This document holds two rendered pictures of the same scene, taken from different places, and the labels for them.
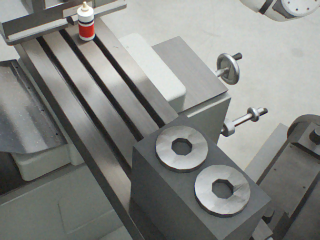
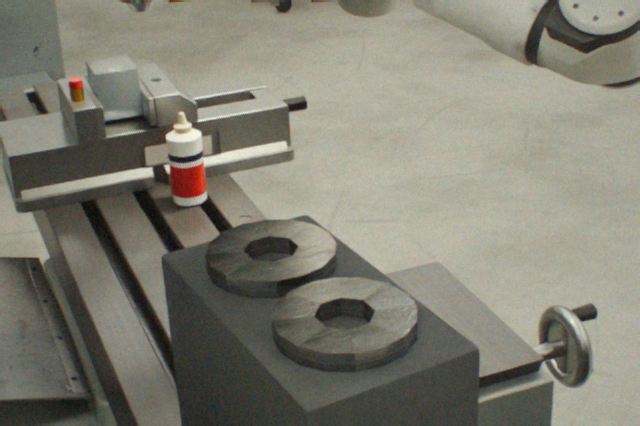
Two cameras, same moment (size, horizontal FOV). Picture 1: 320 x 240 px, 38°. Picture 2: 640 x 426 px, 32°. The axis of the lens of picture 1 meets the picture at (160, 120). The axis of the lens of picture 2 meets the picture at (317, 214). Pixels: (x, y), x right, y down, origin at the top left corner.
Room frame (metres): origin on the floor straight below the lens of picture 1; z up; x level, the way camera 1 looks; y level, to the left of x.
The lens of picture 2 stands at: (-0.19, -0.27, 1.49)
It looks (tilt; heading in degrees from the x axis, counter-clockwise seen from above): 26 degrees down; 17
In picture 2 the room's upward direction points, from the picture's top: 3 degrees counter-clockwise
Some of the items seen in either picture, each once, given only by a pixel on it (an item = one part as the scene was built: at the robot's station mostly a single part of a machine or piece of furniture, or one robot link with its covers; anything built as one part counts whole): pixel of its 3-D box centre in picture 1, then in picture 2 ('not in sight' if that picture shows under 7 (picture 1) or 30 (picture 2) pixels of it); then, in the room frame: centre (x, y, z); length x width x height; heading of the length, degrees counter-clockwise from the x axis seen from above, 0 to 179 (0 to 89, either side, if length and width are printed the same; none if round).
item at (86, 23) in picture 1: (85, 19); (185, 156); (0.89, 0.22, 1.00); 0.04 x 0.04 x 0.11
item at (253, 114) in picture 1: (244, 118); not in sight; (1.02, -0.29, 0.52); 0.22 x 0.06 x 0.06; 128
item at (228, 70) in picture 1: (219, 72); (542, 352); (1.11, -0.18, 0.64); 0.16 x 0.12 x 0.12; 128
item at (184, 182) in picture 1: (193, 195); (313, 405); (0.40, -0.08, 1.04); 0.22 x 0.12 x 0.20; 45
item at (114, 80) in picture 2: not in sight; (114, 87); (0.96, 0.33, 1.05); 0.06 x 0.05 x 0.06; 37
